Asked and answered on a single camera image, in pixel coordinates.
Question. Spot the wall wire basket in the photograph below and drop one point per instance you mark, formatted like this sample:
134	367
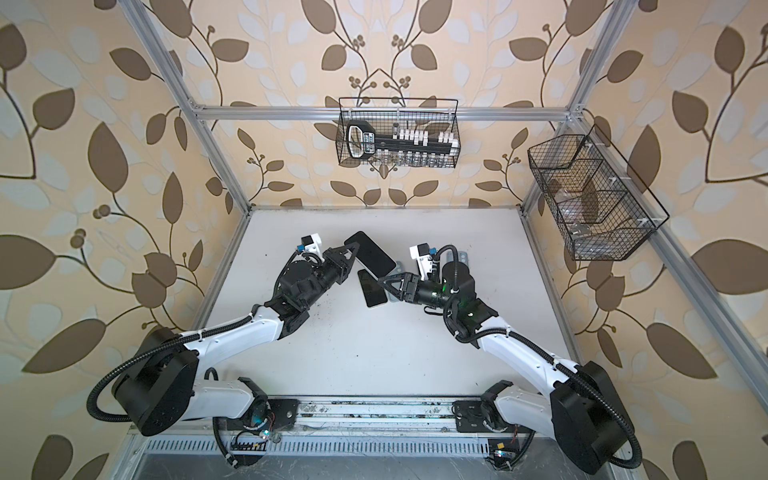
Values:
431	113
602	207

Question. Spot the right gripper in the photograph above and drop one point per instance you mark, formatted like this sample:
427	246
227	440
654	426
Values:
409	286

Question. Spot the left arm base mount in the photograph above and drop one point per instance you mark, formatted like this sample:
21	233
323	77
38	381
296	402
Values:
259	424

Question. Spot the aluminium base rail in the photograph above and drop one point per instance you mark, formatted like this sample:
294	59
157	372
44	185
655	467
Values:
337	416

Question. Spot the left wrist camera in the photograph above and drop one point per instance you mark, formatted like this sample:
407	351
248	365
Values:
310	244

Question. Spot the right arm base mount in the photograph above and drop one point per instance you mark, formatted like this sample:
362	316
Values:
482	416

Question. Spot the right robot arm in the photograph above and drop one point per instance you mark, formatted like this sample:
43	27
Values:
576	405

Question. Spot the right wall wire basket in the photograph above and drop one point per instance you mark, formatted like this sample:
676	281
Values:
602	207

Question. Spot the back wall wire basket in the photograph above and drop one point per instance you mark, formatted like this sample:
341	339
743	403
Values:
431	113

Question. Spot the black tool in basket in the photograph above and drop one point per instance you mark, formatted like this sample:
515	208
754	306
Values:
364	141

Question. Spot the black phone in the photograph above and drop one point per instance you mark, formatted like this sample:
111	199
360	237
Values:
373	293
371	255

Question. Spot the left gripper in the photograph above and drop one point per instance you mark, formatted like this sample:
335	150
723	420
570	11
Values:
339	264

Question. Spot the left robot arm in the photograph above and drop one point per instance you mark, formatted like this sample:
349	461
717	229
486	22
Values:
170	378

